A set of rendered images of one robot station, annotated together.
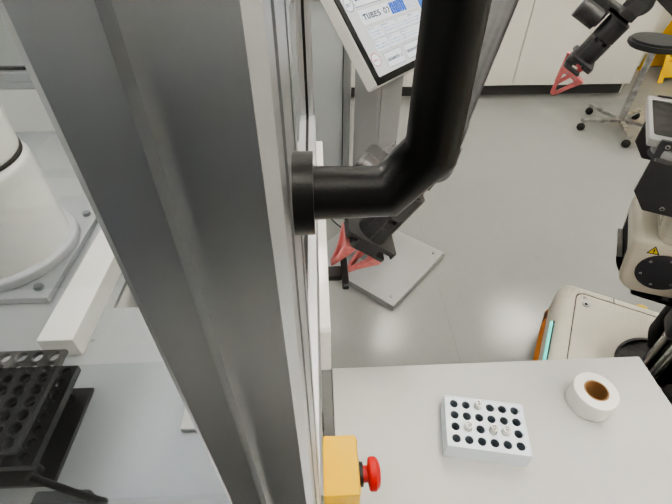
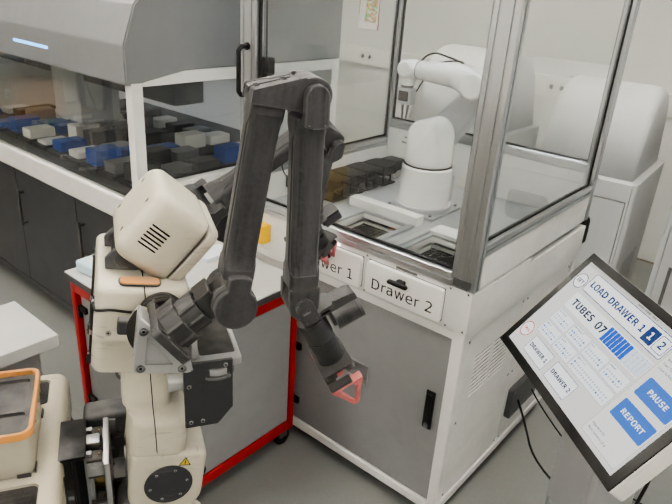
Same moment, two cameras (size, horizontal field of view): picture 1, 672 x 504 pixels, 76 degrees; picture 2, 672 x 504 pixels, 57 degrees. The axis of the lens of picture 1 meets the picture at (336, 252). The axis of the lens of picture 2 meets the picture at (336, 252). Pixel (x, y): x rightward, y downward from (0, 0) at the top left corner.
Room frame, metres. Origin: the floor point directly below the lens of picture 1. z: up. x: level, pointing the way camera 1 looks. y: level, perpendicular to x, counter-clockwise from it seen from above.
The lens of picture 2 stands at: (1.85, -1.44, 1.77)
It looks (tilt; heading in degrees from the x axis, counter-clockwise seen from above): 24 degrees down; 131
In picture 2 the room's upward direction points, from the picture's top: 4 degrees clockwise
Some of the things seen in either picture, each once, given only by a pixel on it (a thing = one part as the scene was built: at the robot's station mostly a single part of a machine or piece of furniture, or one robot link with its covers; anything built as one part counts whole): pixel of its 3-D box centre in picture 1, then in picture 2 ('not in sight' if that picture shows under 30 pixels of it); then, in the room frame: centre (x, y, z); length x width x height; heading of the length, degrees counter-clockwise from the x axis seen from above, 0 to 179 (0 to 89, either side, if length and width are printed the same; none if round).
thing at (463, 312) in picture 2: not in sight; (414, 228); (0.56, 0.51, 0.87); 1.02 x 0.95 x 0.14; 3
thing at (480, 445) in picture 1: (483, 429); not in sight; (0.32, -0.23, 0.78); 0.12 x 0.08 x 0.04; 82
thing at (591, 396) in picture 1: (591, 396); not in sight; (0.37, -0.43, 0.78); 0.07 x 0.07 x 0.04
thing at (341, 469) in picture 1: (342, 475); (259, 232); (0.21, -0.01, 0.88); 0.07 x 0.05 x 0.07; 3
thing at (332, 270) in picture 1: (337, 273); not in sight; (0.54, 0.00, 0.91); 0.07 x 0.04 x 0.01; 3
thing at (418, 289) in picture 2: (320, 190); (402, 289); (0.86, 0.04, 0.87); 0.29 x 0.02 x 0.11; 3
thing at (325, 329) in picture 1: (323, 286); (328, 258); (0.54, 0.02, 0.87); 0.29 x 0.02 x 0.11; 3
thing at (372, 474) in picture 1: (368, 473); not in sight; (0.21, -0.04, 0.88); 0.04 x 0.03 x 0.04; 3
